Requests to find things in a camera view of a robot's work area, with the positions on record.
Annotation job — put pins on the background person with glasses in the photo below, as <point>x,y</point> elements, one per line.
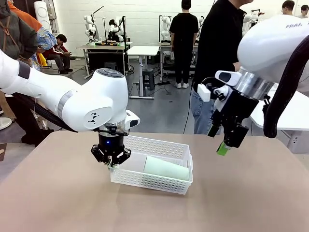
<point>288,7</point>

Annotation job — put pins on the person orange blue clothing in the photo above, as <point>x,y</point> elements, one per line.
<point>41,36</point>

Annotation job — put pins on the white perforated plastic basket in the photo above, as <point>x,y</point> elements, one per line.
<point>149,182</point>

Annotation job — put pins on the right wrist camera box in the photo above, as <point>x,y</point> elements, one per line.
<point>228,77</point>

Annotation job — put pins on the white tower fan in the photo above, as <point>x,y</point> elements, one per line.
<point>43,14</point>

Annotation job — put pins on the desk with black panel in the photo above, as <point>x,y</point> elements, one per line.
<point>103,56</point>

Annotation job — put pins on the background person dark hair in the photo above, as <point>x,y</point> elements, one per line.
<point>304,12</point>

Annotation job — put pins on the brown flat object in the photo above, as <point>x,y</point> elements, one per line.
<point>2,152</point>

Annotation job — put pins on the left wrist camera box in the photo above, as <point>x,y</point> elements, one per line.
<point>132,122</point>

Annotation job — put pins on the person grey green jacket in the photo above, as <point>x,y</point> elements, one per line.
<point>14,33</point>

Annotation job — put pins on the white mount block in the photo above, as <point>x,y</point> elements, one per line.
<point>204,93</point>

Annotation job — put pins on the standing person all black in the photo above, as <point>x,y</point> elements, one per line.
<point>183,36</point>

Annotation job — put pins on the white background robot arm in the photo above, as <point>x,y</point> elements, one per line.
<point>90,29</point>
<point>166,27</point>
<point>116,29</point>
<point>249,20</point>

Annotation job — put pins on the seated person red jacket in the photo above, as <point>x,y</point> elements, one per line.
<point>59,52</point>

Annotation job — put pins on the white standing desk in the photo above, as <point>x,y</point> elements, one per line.
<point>142,50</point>

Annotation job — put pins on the collaborator bare hand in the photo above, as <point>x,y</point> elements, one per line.
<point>237,67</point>

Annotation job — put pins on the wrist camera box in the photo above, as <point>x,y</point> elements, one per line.
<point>132,122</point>
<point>228,77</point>

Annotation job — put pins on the grey plastic stool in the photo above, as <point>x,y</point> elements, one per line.
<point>148,78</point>

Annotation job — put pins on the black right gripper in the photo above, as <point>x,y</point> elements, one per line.
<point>239,106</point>

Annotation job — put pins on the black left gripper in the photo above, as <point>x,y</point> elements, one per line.
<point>111,143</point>

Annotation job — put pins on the grey framed work table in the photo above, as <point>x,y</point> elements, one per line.
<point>166,55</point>

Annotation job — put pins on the person black shirt blue jeans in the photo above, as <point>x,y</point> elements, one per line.
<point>217,43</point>

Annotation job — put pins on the white round floor base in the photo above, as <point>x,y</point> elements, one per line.
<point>4,123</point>

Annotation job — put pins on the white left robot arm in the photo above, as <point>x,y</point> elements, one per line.
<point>79,101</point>

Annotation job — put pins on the black floor power strip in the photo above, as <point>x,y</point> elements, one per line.
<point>164,83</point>

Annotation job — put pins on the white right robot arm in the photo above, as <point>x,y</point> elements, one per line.
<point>268,46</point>

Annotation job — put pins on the white curved table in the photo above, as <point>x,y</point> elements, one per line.
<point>289,116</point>

